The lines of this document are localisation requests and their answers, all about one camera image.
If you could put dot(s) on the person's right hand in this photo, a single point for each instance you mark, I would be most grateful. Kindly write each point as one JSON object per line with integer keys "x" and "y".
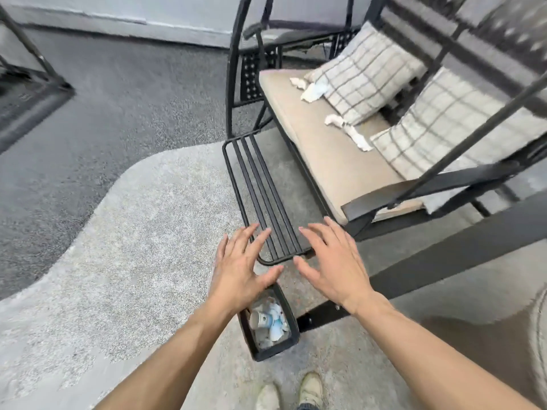
{"x": 342, "y": 277}

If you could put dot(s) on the person's left hand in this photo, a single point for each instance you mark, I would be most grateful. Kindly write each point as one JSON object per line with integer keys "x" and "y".
{"x": 237, "y": 277}

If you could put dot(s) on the person's right thumb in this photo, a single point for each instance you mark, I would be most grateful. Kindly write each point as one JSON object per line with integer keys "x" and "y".
{"x": 306, "y": 268}

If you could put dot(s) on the person's left middle finger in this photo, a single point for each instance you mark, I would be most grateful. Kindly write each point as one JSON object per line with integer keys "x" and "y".
{"x": 248, "y": 239}

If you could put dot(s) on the person's right middle finger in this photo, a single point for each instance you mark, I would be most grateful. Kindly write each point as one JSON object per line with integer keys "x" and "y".
{"x": 320, "y": 236}

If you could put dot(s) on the person's right little finger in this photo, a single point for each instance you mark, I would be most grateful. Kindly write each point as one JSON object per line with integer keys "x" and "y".
{"x": 348, "y": 247}

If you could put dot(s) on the person's left thumb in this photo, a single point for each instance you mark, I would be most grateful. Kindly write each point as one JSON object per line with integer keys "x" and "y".
{"x": 269, "y": 275}

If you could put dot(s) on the person's left little finger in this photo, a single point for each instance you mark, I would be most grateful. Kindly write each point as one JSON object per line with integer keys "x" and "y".
{"x": 221, "y": 249}

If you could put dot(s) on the person's left forearm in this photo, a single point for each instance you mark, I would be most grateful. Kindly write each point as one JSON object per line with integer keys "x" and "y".
{"x": 171, "y": 362}

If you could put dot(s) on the person's right forearm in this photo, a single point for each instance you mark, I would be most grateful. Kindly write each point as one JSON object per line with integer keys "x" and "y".
{"x": 427, "y": 358}

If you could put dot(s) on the black metal slatted footrest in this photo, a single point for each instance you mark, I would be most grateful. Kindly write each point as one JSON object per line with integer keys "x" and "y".
{"x": 265, "y": 200}

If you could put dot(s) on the white paper cup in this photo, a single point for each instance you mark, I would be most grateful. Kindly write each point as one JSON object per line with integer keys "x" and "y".
{"x": 260, "y": 320}

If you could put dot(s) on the pile of crumpled paper trash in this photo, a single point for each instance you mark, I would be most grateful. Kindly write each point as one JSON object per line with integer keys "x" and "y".
{"x": 275, "y": 326}

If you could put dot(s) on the black trash bin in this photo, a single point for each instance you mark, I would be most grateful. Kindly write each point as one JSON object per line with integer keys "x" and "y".
{"x": 286, "y": 333}

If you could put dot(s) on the light grey shaggy rug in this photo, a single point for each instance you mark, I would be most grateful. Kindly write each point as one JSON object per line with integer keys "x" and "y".
{"x": 141, "y": 260}

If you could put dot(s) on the beige seat cushion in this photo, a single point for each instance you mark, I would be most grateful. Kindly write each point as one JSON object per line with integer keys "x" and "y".
{"x": 324, "y": 153}

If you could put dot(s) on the person's right shoe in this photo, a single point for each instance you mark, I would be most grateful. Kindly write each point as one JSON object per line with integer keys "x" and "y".
{"x": 310, "y": 390}

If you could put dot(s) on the person's shoe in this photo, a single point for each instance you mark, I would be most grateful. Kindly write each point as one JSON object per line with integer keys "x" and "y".
{"x": 268, "y": 397}
{"x": 310, "y": 390}

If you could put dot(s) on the person's left shoe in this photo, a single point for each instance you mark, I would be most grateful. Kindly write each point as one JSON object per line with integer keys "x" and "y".
{"x": 268, "y": 397}

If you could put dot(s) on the plaid grey throw pillow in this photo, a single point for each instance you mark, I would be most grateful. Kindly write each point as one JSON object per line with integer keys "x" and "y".
{"x": 453, "y": 123}
{"x": 367, "y": 72}

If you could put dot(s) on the beige fabric pouf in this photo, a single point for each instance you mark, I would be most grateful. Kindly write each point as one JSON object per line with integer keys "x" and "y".
{"x": 504, "y": 350}

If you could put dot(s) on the black metal stand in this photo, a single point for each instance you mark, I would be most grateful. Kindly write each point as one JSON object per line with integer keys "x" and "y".
{"x": 30, "y": 72}

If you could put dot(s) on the black metal swing bench frame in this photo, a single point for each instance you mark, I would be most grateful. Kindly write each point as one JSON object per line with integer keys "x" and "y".
{"x": 461, "y": 175}

